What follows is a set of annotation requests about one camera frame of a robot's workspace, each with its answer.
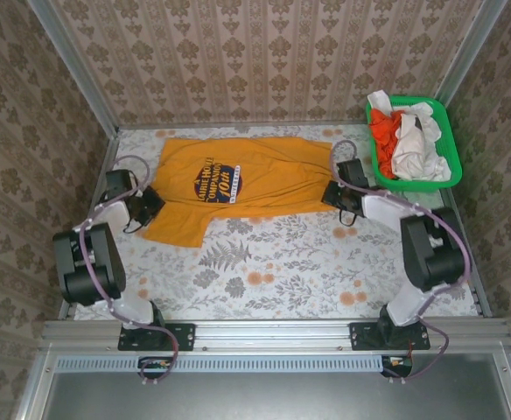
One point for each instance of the aluminium table side rail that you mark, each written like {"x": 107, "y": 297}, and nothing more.
{"x": 481, "y": 302}
{"x": 109, "y": 153}

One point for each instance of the thin aluminium table rail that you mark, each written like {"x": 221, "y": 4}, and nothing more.
{"x": 260, "y": 124}

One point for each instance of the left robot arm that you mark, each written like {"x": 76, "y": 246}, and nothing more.
{"x": 89, "y": 262}

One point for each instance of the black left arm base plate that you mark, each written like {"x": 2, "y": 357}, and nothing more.
{"x": 184, "y": 337}

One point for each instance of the white t-shirt black print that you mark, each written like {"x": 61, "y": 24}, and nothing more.
{"x": 413, "y": 149}

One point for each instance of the aluminium mounting rail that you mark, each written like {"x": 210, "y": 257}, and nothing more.
{"x": 273, "y": 334}

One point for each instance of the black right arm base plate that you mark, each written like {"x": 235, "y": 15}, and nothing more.
{"x": 360, "y": 337}

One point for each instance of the orange-yellow printed t-shirt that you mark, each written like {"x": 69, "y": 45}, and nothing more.
{"x": 260, "y": 175}

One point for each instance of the grey metal panel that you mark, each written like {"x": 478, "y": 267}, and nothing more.
{"x": 273, "y": 398}

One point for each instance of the aluminium frame post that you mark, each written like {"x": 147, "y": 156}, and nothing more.
{"x": 74, "y": 65}
{"x": 470, "y": 57}

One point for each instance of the plain white t-shirt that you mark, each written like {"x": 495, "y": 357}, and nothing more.
{"x": 378, "y": 101}

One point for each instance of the red-orange t-shirt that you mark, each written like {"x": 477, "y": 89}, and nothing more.
{"x": 382, "y": 140}

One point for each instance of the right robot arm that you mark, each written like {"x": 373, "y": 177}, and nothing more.
{"x": 430, "y": 254}

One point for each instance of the green plastic basket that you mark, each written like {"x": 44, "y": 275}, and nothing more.
{"x": 452, "y": 131}

